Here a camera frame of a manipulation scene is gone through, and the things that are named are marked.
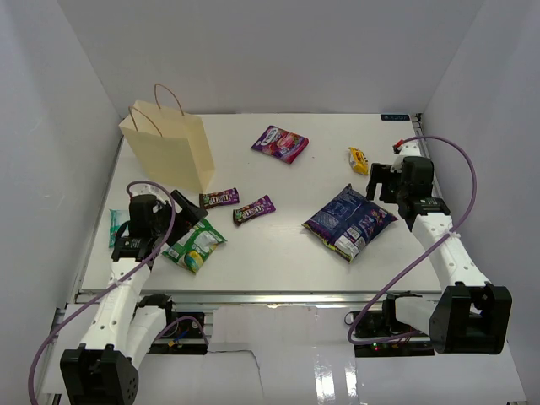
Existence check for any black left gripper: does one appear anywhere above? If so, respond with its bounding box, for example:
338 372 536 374
152 190 208 246

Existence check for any teal Fox's candy bag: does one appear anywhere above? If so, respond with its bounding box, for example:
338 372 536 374
109 209 130 248

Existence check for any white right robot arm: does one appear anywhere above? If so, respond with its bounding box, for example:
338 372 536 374
366 156 512 354

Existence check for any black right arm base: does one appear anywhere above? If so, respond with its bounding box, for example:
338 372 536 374
352 293 435 359

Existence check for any cream paper bag with handles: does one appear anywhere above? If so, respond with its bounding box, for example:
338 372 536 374
119 83 215 193

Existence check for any aluminium front rail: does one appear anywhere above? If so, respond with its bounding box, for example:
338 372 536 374
75 290 448 305

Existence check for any large dark blue candy bag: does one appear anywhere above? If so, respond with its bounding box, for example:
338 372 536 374
302 184 397 262

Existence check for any small yellow snack packet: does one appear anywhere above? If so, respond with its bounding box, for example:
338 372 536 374
348 147 370 176

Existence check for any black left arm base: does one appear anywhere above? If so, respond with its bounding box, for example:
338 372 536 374
137 294 207 355

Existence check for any brown purple m&m's packet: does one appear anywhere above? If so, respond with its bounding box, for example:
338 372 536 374
233 195 276 226
199 187 240 209

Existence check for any green Fox's spring tea bag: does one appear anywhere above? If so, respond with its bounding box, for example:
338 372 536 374
162 219 227 274

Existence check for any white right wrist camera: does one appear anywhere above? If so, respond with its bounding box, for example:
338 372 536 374
391 140 423 173

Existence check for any purple Fox's berries bag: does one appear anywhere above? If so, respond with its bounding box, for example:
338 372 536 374
251 126 310 165

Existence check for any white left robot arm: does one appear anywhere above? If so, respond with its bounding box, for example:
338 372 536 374
60 190 208 404

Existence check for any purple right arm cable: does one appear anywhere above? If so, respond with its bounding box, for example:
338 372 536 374
346 135 478 347

